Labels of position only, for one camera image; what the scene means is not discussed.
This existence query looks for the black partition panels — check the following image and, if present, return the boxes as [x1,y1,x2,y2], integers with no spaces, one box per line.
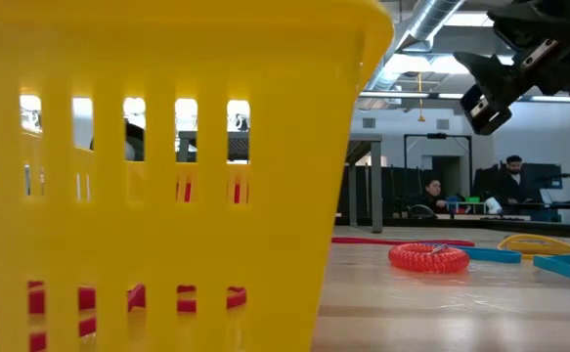
[335,164,471,220]

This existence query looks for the red plastic slotted basket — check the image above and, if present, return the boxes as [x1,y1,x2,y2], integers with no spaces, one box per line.
[175,178,250,205]

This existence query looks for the silver ventilation duct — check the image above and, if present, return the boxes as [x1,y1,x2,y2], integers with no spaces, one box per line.
[362,0,466,94]

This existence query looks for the black background gantry frame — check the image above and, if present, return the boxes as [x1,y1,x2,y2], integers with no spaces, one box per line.
[403,132,474,197]

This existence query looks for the yellow hanging pendant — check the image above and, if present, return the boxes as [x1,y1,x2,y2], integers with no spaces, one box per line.
[417,71,426,123]

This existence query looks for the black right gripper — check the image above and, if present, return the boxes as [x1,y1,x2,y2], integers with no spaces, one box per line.
[453,0,570,136]

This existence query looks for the yellow plastic slotted basket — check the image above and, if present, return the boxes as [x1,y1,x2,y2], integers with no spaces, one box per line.
[0,0,396,352]

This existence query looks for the yellow rubber band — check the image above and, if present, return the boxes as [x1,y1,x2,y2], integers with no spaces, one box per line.
[498,233,570,260]

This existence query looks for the black background workstation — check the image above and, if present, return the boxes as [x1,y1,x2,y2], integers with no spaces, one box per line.
[473,162,570,222]

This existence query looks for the person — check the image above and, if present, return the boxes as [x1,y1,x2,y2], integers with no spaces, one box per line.
[493,154,536,206]
[410,178,451,216]

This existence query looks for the black dome object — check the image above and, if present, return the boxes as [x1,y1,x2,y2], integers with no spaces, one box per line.
[407,203,437,220]

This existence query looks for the orange spiral coil keychain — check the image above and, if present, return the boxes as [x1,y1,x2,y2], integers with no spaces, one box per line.
[387,242,471,274]

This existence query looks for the rack with coloured bins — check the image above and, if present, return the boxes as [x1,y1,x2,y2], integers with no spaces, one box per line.
[447,195,487,215]

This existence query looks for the red strip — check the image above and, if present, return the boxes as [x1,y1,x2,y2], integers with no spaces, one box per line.
[331,236,476,248]

